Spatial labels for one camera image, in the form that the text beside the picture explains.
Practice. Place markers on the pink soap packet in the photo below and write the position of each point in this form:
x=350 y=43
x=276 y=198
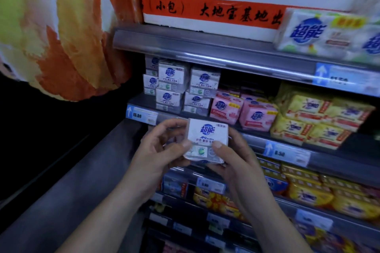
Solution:
x=257 y=116
x=225 y=109

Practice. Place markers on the person's right hand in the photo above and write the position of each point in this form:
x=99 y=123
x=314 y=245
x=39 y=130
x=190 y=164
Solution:
x=243 y=172

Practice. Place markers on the white soap bar packet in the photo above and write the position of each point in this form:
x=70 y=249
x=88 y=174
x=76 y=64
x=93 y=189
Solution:
x=207 y=135

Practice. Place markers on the yellow and red soap pack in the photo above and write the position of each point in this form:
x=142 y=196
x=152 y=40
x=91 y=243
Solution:
x=216 y=202

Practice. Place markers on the grey metal shelf rail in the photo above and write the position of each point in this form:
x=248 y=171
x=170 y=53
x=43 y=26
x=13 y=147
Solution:
x=285 y=205
x=332 y=158
x=222 y=51

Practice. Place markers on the stack of white soap boxes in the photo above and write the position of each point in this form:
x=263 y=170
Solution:
x=173 y=83

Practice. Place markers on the blue and white price label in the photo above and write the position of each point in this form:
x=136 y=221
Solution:
x=286 y=153
x=218 y=220
x=344 y=79
x=210 y=185
x=142 y=115
x=314 y=219

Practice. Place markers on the orange paper banner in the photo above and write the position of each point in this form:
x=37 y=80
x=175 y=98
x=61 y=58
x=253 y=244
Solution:
x=213 y=11

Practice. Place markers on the blue soap box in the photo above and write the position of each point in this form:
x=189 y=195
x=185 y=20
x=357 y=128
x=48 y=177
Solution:
x=175 y=186

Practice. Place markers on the person's left forearm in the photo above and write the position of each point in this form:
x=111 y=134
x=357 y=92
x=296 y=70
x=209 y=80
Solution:
x=109 y=220

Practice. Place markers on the row of yellow soap bars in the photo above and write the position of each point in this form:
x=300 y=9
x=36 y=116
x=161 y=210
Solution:
x=326 y=192

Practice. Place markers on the blue and yellow soap packet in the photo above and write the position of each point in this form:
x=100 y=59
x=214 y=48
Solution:
x=274 y=180

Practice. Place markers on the person's right forearm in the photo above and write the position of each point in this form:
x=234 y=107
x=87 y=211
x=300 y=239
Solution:
x=273 y=226

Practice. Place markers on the person's left hand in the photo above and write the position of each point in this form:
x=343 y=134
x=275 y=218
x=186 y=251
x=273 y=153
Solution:
x=154 y=161

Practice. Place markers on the orange and yellow flower poster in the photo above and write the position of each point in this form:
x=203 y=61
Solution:
x=68 y=30

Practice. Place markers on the large white soap multipack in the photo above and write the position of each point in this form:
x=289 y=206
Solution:
x=371 y=43
x=314 y=32

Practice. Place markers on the person's left thumb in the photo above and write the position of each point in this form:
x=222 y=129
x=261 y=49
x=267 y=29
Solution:
x=178 y=151

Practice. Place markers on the person's right thumb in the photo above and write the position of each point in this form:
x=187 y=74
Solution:
x=222 y=150

